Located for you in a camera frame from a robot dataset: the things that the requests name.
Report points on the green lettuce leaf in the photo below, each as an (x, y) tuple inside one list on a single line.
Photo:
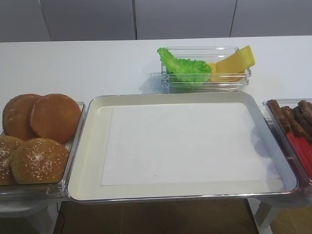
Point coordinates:
[(183, 70)]

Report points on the clear lettuce cheese container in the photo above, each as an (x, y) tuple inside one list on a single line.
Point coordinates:
[(207, 54)]

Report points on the white paper sheet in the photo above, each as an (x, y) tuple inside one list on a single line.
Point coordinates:
[(176, 143)]

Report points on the white metal tray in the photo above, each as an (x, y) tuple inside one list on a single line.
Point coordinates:
[(87, 171)]

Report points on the flat yellow cheese slice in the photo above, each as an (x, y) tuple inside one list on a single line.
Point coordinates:
[(216, 77)]

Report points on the upright yellow cheese slice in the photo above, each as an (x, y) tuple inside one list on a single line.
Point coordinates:
[(238, 62)]

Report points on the brown meat patty left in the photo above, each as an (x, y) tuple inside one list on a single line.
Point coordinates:
[(278, 113)]

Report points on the brown meat patty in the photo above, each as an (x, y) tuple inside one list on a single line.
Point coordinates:
[(297, 129), (306, 109), (278, 113)]

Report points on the clear bun container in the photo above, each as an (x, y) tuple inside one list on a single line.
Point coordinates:
[(48, 190)]

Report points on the sesame bun top right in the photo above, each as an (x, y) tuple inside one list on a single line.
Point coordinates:
[(39, 160)]

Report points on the sesame bun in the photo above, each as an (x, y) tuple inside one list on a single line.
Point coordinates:
[(8, 145), (39, 160)]

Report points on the clear patty tomato container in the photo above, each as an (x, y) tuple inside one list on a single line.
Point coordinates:
[(304, 186)]

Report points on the brown meat patty middle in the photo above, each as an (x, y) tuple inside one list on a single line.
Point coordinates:
[(297, 129)]

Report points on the plain bun bottom rear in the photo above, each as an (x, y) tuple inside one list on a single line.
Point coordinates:
[(15, 121)]

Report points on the sesame bun top left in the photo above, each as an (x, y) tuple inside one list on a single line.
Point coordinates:
[(8, 145)]

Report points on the brown meat patty right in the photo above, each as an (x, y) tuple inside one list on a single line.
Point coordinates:
[(306, 109)]

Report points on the red tomato slice rear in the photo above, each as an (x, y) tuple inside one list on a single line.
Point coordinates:
[(307, 146)]

